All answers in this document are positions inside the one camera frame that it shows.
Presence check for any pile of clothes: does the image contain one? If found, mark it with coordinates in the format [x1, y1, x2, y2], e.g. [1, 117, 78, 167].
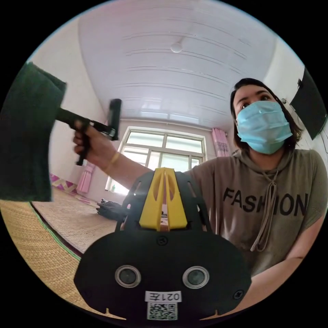
[96, 198, 129, 223]

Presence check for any pink curtain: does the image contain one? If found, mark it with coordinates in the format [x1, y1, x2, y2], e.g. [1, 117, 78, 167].
[211, 127, 230, 159]
[76, 163, 96, 193]

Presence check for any person's left forearm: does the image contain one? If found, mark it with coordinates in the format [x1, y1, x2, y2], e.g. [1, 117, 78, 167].
[238, 254, 308, 312]

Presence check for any window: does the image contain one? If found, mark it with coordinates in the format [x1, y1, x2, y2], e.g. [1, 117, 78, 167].
[104, 126, 207, 196]

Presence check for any person's right hand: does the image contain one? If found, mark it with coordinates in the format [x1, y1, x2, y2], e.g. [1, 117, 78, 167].
[72, 120, 120, 170]

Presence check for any person's right forearm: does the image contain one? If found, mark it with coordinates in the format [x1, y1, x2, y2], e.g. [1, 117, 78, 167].
[104, 151, 157, 191]

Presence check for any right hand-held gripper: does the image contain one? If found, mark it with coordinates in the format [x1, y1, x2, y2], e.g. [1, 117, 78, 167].
[55, 108, 114, 166]

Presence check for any person's body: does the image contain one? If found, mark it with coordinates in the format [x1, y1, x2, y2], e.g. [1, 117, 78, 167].
[183, 78, 328, 278]

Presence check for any black wall television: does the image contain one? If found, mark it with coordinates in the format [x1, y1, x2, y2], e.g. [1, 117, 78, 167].
[289, 66, 328, 141]

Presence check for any bed with woven mat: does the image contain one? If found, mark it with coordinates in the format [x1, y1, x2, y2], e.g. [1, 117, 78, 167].
[0, 173, 128, 321]

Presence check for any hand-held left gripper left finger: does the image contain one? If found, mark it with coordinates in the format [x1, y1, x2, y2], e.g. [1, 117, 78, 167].
[139, 167, 165, 229]

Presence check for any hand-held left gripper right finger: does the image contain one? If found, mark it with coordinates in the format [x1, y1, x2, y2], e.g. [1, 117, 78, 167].
[165, 167, 188, 230]

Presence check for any dark green garment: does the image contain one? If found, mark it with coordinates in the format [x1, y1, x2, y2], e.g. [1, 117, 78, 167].
[0, 61, 68, 202]

